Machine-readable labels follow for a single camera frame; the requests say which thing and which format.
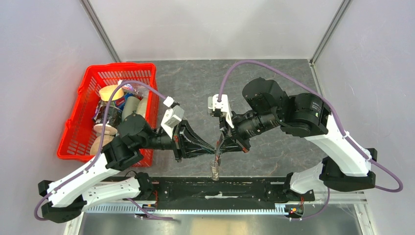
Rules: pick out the grey green bottle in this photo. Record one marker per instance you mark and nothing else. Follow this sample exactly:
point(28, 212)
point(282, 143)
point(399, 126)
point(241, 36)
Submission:
point(130, 106)

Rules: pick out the cream bottle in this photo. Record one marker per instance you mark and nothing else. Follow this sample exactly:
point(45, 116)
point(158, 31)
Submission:
point(142, 107)

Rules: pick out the yellow lid dark jar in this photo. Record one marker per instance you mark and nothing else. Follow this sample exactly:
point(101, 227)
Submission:
point(108, 111)

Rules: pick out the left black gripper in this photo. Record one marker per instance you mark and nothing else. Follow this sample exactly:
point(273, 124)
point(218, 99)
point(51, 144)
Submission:
point(184, 129)

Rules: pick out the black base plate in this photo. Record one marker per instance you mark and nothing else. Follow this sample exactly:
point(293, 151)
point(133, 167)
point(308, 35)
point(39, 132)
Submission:
point(226, 193)

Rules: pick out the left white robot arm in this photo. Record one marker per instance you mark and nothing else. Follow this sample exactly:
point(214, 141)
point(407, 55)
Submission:
point(67, 198)

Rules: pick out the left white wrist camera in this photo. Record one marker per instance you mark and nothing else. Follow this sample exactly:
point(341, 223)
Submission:
point(172, 116)

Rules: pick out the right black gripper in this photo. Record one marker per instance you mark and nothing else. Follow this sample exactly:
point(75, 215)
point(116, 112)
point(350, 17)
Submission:
point(240, 144)

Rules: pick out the grey red key holder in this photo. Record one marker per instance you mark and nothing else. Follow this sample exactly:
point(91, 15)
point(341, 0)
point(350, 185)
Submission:
point(215, 164)

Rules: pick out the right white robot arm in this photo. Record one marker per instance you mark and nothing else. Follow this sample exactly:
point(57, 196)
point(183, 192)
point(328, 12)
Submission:
point(345, 168)

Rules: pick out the wooden spool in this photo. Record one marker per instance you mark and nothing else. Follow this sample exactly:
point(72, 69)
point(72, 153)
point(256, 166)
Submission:
point(95, 146)

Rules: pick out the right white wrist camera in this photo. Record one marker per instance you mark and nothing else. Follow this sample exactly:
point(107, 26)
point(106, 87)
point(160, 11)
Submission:
point(216, 108)

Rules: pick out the white slotted cable duct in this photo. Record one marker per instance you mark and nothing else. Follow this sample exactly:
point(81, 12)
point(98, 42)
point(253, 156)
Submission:
point(129, 208)

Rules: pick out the clear plastic bottle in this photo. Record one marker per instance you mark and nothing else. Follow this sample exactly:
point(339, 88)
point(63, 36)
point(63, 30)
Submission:
point(137, 90)

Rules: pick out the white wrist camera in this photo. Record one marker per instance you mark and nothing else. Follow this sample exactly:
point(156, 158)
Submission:
point(216, 108)
point(172, 116)

